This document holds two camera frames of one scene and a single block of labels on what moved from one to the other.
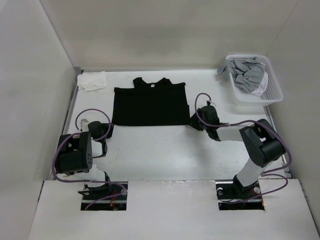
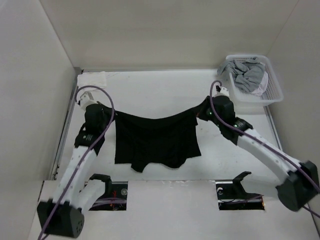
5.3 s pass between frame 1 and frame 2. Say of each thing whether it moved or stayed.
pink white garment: stayed
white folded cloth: stayed
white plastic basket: stayed
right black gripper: moved
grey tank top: stayed
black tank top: moved
